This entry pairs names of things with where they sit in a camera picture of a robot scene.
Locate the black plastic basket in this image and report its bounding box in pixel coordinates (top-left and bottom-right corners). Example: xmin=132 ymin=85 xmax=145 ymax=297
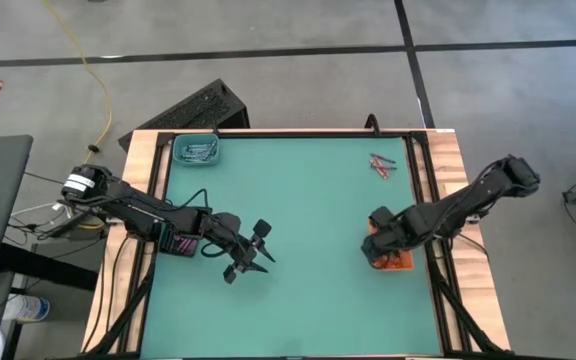
xmin=158 ymin=222 xmax=202 ymax=259

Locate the teal table mat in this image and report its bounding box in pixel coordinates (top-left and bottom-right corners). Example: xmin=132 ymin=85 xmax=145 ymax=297
xmin=140 ymin=135 xmax=444 ymax=359

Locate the black table frame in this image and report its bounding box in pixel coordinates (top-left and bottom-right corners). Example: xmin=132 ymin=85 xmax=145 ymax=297
xmin=82 ymin=128 xmax=514 ymax=360

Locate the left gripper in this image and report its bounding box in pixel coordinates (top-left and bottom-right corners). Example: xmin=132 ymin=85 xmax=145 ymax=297
xmin=211 ymin=212 xmax=277 ymax=285

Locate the white canister blue label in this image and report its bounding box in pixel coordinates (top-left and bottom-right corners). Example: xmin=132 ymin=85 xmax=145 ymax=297
xmin=3 ymin=293 xmax=52 ymax=324

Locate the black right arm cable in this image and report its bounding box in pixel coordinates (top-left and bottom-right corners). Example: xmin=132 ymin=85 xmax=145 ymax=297
xmin=457 ymin=232 xmax=490 ymax=261

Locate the teal plastic basket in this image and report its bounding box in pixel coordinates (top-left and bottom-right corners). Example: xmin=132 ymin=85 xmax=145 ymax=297
xmin=171 ymin=132 xmax=222 ymax=167

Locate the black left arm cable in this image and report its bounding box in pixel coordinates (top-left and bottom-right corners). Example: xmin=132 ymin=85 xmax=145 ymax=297
xmin=167 ymin=187 xmax=225 ymax=259

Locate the black floor cable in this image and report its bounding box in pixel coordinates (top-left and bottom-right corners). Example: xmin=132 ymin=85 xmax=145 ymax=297
xmin=21 ymin=171 xmax=69 ymax=187

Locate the orange plastic basket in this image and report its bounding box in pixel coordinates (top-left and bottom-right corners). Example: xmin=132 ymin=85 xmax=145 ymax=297
xmin=367 ymin=219 xmax=415 ymax=272

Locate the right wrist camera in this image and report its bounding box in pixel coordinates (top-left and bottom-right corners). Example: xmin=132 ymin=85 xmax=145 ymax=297
xmin=368 ymin=205 xmax=395 ymax=229

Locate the yellow extension cord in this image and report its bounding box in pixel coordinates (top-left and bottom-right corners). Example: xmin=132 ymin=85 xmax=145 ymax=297
xmin=40 ymin=0 xmax=115 ymax=166

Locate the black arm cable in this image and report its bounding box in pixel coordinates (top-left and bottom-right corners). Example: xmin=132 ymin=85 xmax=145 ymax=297
xmin=457 ymin=232 xmax=490 ymax=261
xmin=167 ymin=187 xmax=225 ymax=259

